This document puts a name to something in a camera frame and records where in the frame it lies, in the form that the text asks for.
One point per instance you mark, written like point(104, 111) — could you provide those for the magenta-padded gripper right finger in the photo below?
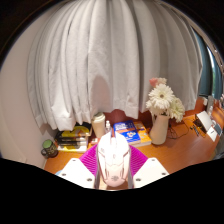
point(151, 170)

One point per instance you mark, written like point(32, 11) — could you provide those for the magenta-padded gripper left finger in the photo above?
point(75, 170)

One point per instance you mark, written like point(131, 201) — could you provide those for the pink computer mouse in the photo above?
point(113, 160)

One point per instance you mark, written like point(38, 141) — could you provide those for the yellow and white book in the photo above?
point(73, 150)

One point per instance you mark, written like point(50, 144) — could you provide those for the dark mug with green inside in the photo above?
point(49, 148)

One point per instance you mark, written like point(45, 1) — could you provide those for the thin red book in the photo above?
point(93, 140)

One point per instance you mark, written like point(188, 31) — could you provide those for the orange book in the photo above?
point(145, 135)

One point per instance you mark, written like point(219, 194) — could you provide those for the yellow and black book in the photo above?
point(78, 132)

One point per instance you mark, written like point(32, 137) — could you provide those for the white ceramic vase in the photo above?
point(159, 131)

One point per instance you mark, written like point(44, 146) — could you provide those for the blue book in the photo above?
point(128, 133)

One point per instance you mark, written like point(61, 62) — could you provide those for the white lidded tumbler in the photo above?
point(98, 126)

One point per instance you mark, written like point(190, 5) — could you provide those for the small clear pump bottle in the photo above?
point(108, 127)

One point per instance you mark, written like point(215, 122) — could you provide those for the white flat device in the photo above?
point(204, 120)

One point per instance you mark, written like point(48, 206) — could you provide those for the glass window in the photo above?
point(208, 73)

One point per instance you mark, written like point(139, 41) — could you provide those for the white pleated curtain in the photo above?
point(100, 60)

